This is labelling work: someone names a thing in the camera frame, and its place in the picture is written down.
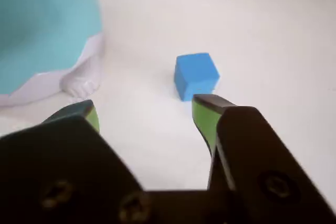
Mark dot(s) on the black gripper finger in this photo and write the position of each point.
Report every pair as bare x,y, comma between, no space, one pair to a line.
52,166
257,158

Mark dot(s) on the teal whale-shaped bin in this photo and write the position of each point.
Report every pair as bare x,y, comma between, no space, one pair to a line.
39,24

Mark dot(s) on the blue cube block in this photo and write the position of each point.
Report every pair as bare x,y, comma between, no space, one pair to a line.
194,72

